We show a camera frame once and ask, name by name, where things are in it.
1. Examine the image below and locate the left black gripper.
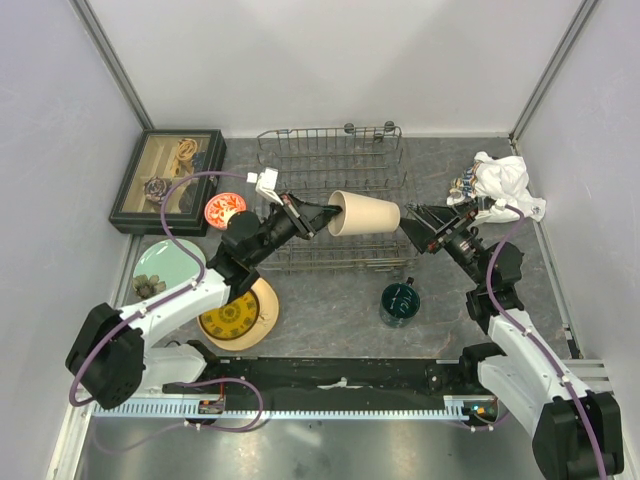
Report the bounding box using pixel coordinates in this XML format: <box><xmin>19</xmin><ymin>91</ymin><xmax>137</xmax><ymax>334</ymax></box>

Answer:
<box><xmin>249</xmin><ymin>191</ymin><xmax>342</xmax><ymax>266</ymax></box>

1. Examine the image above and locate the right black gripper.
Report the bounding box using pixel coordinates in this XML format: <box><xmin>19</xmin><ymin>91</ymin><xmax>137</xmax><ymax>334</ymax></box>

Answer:
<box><xmin>398</xmin><ymin>198</ymin><xmax>488</xmax><ymax>288</ymax></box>

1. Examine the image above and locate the beige paper cup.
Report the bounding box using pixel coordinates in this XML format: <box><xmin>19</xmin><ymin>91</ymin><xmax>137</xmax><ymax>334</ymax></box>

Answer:
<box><xmin>328</xmin><ymin>190</ymin><xmax>401</xmax><ymax>237</ymax></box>

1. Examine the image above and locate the yellow patterned plate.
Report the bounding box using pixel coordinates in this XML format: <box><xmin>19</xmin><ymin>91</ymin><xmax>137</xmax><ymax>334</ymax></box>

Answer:
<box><xmin>198</xmin><ymin>291</ymin><xmax>260</xmax><ymax>341</ymax></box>

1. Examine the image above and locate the mint green plate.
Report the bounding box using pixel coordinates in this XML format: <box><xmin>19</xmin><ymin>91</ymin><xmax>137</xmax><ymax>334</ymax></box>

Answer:
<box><xmin>132</xmin><ymin>240</ymin><xmax>200</xmax><ymax>300</ymax></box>

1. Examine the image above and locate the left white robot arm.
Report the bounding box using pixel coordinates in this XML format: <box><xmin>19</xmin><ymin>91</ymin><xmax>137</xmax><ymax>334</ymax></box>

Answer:
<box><xmin>65</xmin><ymin>194</ymin><xmax>342</xmax><ymax>409</ymax></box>

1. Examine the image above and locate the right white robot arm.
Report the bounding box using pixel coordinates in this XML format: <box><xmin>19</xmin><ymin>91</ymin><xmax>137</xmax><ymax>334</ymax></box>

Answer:
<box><xmin>400</xmin><ymin>200</ymin><xmax>625</xmax><ymax>479</ymax></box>

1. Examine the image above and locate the dark green mug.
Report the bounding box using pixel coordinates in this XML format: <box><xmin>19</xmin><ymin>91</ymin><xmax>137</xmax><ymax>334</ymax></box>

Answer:
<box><xmin>379</xmin><ymin>277</ymin><xmax>421</xmax><ymax>328</ymax></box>

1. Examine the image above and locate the crumpled white printed cloth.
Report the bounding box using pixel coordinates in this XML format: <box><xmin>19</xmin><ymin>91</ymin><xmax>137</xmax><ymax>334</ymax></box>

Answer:
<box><xmin>446</xmin><ymin>151</ymin><xmax>546</xmax><ymax>224</ymax></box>

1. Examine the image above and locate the red patterned small bowl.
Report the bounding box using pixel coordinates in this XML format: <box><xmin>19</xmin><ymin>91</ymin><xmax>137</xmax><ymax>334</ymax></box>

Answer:
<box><xmin>204</xmin><ymin>192</ymin><xmax>247</xmax><ymax>230</ymax></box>

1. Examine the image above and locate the beige bird plate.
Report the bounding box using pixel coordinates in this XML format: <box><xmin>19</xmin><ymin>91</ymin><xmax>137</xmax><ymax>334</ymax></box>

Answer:
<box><xmin>199</xmin><ymin>278</ymin><xmax>280</xmax><ymax>352</ymax></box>

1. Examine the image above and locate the black glass-lid jewelry box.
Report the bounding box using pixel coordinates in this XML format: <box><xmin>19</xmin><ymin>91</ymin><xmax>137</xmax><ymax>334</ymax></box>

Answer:
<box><xmin>109</xmin><ymin>129</ymin><xmax>227</xmax><ymax>237</ymax></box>

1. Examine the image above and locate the grey wire dish rack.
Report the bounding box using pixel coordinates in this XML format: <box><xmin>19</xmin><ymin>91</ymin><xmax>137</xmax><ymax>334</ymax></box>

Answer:
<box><xmin>256</xmin><ymin>121</ymin><xmax>416</xmax><ymax>273</ymax></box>

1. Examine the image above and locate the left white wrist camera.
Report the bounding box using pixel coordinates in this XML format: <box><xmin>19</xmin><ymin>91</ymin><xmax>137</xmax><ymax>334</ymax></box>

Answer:
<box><xmin>246</xmin><ymin>167</ymin><xmax>283</xmax><ymax>205</ymax></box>

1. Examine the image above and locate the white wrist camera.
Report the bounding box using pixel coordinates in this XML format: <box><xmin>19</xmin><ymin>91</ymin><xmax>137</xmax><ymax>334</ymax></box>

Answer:
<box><xmin>477</xmin><ymin>196</ymin><xmax>507</xmax><ymax>216</ymax></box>
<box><xmin>246</xmin><ymin>167</ymin><xmax>283</xmax><ymax>205</ymax></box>

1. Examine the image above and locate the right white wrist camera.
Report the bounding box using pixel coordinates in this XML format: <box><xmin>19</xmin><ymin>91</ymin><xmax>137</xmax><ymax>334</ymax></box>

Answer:
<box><xmin>477</xmin><ymin>196</ymin><xmax>507</xmax><ymax>216</ymax></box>

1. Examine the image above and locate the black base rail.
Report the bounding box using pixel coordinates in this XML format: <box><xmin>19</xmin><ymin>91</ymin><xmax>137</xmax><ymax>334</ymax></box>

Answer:
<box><xmin>197</xmin><ymin>352</ymin><xmax>490</xmax><ymax>400</ymax></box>

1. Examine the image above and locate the grey slotted cable duct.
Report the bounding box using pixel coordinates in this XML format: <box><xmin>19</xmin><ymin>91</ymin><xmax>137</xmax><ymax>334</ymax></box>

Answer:
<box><xmin>92</xmin><ymin>390</ymin><xmax>494</xmax><ymax>421</ymax></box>

